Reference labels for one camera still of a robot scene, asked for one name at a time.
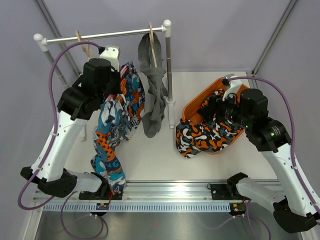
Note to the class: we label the aluminium mounting rail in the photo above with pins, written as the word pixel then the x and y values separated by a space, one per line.
pixel 165 190

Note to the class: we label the orange black camouflage shorts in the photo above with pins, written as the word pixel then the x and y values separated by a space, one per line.
pixel 205 135

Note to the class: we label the white and metal clothes rack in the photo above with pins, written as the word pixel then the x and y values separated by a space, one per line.
pixel 165 28

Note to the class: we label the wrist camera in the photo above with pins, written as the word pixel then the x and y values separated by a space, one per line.
pixel 112 54
pixel 232 83

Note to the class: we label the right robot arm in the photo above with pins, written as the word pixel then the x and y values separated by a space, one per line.
pixel 292 210

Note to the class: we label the orange plastic basket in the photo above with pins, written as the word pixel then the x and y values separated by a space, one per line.
pixel 215 100

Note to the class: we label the blue orange patterned shorts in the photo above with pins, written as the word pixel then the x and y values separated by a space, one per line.
pixel 118 120

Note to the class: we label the grey sweat shorts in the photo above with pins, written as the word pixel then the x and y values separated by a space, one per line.
pixel 151 65

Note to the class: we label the beige hanger with grey shorts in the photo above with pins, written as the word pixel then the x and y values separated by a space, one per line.
pixel 151 38

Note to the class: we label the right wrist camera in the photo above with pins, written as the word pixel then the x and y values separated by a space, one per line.
pixel 232 83

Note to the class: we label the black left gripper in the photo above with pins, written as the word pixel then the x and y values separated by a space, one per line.
pixel 117 75

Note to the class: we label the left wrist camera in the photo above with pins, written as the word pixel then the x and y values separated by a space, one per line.
pixel 112 54

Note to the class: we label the pink plastic hanger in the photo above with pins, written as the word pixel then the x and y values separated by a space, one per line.
pixel 124 71

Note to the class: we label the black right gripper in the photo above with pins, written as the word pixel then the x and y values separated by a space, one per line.
pixel 216 105

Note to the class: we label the white slotted cable duct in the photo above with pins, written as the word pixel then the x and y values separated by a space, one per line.
pixel 140 207

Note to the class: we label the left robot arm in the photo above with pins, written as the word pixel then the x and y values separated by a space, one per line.
pixel 100 78

